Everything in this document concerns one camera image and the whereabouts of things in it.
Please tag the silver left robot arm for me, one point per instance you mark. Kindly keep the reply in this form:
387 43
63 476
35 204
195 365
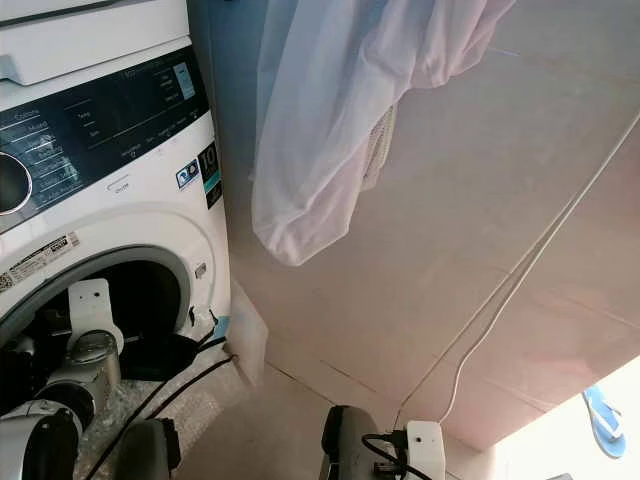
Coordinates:
50 445

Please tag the white front-load washing machine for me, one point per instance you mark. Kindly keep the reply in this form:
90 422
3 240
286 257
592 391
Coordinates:
160 240

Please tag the white clothes dryer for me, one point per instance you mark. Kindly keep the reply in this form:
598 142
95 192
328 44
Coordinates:
50 6

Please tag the dark grey robot right leg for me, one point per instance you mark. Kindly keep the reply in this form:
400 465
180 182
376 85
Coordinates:
345 440

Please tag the dark grey robot leg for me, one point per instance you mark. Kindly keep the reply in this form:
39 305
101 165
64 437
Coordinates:
150 455
345 440

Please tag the clear bubble wrap sheet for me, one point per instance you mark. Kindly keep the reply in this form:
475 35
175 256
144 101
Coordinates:
245 340

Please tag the blue flip-flop sandal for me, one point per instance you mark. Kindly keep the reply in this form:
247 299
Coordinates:
605 420

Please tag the dark grey robot left leg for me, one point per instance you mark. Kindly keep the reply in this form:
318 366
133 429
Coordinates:
150 455

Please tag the white hanging cloth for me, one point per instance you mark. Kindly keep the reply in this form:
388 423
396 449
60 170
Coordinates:
340 120

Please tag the white stacking kit shelf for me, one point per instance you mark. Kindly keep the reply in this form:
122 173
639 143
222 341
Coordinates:
100 45

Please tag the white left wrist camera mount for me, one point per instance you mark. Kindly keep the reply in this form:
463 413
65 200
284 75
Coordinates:
93 303

